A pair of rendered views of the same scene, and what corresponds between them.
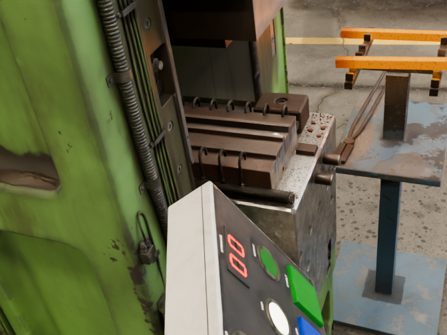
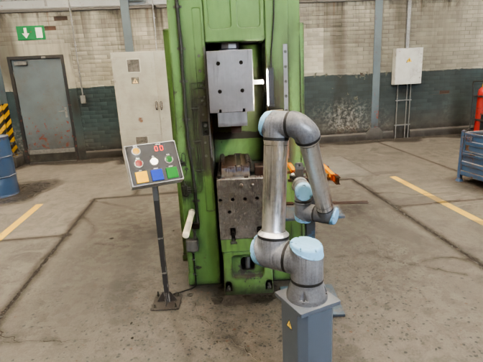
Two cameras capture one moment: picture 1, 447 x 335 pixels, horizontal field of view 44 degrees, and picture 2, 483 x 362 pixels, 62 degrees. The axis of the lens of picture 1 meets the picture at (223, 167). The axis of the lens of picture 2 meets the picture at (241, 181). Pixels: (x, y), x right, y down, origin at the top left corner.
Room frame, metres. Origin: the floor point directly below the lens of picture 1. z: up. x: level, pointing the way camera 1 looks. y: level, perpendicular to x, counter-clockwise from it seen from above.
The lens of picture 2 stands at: (-0.23, -2.57, 1.62)
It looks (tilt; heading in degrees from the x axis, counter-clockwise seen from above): 15 degrees down; 62
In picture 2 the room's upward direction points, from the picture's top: 3 degrees counter-clockwise
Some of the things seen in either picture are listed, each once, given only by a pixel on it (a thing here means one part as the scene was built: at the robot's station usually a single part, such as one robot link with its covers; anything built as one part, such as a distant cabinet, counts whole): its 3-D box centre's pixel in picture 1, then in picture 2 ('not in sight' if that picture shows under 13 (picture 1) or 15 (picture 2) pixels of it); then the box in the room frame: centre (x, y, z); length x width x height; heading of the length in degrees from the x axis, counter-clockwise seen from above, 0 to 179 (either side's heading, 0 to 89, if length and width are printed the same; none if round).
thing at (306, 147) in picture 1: (306, 149); not in sight; (1.05, -0.20, 0.92); 0.04 x 0.03 x 0.01; 61
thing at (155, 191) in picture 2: not in sight; (160, 235); (0.47, 0.04, 0.54); 0.04 x 0.04 x 1.08; 63
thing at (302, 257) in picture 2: not in sight; (305, 258); (0.78, -1.22, 0.79); 0.17 x 0.15 x 0.18; 118
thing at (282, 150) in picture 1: (198, 142); (235, 164); (1.10, 0.05, 0.96); 0.42 x 0.20 x 0.09; 63
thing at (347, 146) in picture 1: (368, 108); (324, 202); (1.51, -0.49, 0.71); 0.60 x 0.04 x 0.01; 147
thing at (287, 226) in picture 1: (217, 211); (244, 197); (1.15, 0.03, 0.69); 0.56 x 0.38 x 0.45; 63
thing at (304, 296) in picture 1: (302, 296); (172, 172); (0.56, -0.09, 1.01); 0.07 x 0.05 x 0.07; 178
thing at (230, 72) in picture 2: not in sight; (236, 80); (1.13, 0.03, 1.56); 0.42 x 0.39 x 0.40; 63
